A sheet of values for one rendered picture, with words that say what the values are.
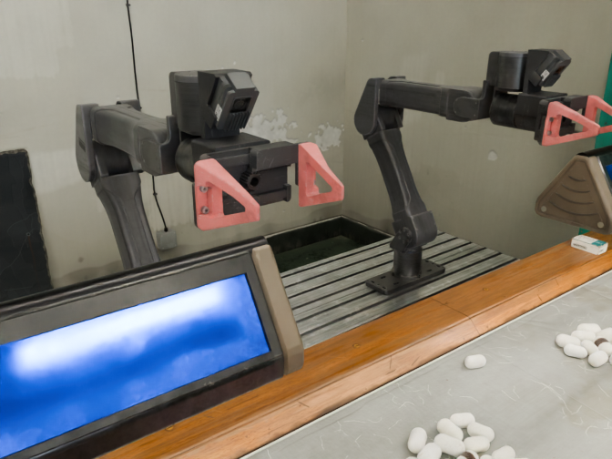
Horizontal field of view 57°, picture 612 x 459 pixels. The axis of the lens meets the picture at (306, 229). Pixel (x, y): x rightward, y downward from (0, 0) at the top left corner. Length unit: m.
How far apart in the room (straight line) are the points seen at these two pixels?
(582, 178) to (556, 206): 0.04
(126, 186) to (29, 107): 1.54
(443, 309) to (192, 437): 0.48
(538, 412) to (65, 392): 0.67
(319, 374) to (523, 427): 0.27
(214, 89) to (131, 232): 0.38
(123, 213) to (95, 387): 0.64
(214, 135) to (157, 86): 1.99
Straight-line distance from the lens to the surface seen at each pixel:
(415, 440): 0.73
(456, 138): 2.69
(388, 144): 1.24
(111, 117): 0.85
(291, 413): 0.76
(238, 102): 0.58
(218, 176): 0.51
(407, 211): 1.22
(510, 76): 1.04
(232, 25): 2.76
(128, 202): 0.92
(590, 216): 0.60
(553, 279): 1.18
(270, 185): 0.61
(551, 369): 0.94
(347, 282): 1.28
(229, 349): 0.31
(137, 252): 0.91
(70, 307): 0.29
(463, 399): 0.84
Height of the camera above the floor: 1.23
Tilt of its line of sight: 21 degrees down
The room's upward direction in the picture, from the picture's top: straight up
